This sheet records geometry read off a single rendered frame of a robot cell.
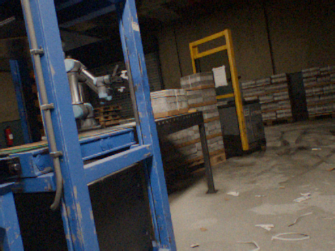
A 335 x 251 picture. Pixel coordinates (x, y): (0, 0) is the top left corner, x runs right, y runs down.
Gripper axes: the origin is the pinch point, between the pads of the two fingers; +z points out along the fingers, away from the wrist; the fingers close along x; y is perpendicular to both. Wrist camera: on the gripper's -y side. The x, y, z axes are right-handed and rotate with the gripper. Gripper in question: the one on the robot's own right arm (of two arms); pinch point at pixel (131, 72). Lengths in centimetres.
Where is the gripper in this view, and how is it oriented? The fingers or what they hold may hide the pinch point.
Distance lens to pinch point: 272.2
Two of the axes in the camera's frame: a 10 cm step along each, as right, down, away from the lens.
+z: 9.6, -1.5, -2.5
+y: 1.3, 9.9, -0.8
